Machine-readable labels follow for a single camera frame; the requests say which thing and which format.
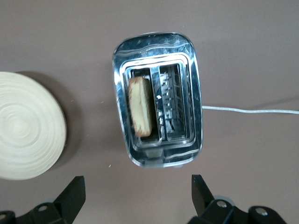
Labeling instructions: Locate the round light wooden plate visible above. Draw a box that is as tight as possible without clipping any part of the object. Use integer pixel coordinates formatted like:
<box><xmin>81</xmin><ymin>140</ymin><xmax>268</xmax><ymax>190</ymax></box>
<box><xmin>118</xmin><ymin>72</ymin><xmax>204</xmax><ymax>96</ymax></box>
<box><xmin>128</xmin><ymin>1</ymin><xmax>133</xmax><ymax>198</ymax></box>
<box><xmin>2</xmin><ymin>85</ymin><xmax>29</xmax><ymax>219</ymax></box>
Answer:
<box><xmin>0</xmin><ymin>71</ymin><xmax>67</xmax><ymax>181</ymax></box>

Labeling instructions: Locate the white toaster power cable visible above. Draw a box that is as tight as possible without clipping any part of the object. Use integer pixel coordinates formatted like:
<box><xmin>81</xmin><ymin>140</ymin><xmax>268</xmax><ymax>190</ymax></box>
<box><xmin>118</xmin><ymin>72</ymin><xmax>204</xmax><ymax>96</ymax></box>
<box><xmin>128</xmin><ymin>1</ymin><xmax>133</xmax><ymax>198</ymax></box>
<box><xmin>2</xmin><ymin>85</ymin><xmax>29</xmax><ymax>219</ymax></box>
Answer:
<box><xmin>201</xmin><ymin>105</ymin><xmax>299</xmax><ymax>115</ymax></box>

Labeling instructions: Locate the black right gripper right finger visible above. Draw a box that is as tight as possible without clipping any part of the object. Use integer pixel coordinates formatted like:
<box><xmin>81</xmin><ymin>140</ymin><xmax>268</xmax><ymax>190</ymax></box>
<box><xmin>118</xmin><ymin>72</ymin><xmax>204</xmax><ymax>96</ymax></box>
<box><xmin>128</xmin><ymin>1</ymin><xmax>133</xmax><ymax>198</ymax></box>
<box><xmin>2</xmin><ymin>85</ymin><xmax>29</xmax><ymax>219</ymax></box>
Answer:
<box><xmin>188</xmin><ymin>174</ymin><xmax>287</xmax><ymax>224</ymax></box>

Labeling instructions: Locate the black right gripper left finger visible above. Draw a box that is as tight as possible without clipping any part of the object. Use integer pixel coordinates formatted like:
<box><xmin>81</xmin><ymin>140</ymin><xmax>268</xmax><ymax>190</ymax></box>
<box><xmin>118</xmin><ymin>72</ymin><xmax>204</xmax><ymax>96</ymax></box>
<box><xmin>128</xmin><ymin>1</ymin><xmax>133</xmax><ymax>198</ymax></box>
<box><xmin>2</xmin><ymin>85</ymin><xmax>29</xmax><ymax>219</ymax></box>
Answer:
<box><xmin>0</xmin><ymin>175</ymin><xmax>86</xmax><ymax>224</ymax></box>

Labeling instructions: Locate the chrome two-slot toaster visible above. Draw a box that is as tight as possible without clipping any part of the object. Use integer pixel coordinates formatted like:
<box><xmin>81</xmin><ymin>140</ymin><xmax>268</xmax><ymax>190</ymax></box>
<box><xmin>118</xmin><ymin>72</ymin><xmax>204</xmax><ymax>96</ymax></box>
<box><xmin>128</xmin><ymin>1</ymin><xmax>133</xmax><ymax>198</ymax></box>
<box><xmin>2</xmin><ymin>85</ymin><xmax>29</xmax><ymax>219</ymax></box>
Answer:
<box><xmin>113</xmin><ymin>31</ymin><xmax>203</xmax><ymax>168</ymax></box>

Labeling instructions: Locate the slice of toast bread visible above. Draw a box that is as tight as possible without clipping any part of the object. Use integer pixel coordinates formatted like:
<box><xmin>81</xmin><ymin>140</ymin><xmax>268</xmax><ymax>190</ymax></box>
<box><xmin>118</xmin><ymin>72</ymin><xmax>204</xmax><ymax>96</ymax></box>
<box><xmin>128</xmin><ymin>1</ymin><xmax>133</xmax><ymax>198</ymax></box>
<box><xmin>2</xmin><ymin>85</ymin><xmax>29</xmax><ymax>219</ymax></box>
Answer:
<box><xmin>128</xmin><ymin>76</ymin><xmax>154</xmax><ymax>138</ymax></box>

